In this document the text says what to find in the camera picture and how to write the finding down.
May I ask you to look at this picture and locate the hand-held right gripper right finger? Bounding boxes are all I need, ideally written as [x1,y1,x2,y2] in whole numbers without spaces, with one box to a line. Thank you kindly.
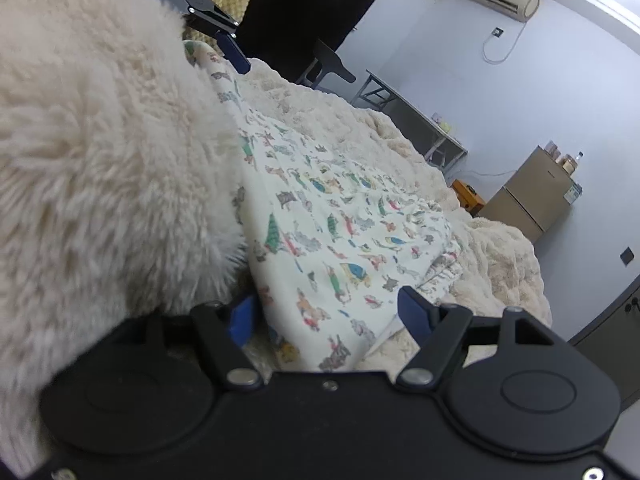
[395,286,570,388]

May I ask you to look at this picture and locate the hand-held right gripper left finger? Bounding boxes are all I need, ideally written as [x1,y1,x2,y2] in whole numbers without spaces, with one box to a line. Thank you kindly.
[141,293,264,392]

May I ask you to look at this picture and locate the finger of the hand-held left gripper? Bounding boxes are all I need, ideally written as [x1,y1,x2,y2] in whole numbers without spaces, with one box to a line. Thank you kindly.
[215,30,252,75]

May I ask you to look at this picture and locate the cartoon print fluffy-lined garment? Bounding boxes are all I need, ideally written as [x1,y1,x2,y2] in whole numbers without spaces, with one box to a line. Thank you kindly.
[0,0,464,461]

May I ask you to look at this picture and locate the black curtain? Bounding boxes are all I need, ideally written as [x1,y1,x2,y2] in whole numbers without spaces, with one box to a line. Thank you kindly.
[235,0,409,72]

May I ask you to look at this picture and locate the black chair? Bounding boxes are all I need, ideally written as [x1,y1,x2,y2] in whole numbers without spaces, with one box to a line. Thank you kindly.
[297,38,357,95]

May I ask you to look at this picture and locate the cream ribbed plush blanket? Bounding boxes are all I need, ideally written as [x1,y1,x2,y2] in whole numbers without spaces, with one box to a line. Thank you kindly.
[235,57,554,361]

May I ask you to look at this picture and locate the orange box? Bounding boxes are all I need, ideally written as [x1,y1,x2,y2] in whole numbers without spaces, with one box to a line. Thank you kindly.
[451,180,487,217]

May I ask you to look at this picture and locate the grey door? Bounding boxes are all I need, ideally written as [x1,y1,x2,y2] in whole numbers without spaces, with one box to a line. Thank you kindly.
[570,275,640,407]

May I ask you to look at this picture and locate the metal frame table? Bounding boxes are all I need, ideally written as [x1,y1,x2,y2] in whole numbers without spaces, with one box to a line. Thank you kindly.
[350,70,469,167]

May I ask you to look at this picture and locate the white looped cable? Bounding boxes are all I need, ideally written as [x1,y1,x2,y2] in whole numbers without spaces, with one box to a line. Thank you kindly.
[482,19,529,65]

